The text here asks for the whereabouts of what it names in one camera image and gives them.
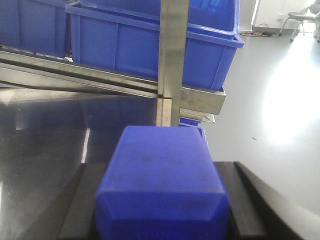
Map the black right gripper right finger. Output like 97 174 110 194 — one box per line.
215 161 320 240

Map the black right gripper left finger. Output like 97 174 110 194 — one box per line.
57 162 106 240

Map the blue block part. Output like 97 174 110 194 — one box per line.
95 126 230 240

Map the middle blue storage bin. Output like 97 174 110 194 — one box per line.
65 0 244 91

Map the blue storage bin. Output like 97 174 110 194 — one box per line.
0 0 71 58
65 0 244 91

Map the left blue storage bin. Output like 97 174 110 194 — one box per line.
0 0 71 58

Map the grey office chair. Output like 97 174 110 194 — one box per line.
277 3 320 44

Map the stainless steel shelf frame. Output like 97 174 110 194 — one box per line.
0 0 226 126

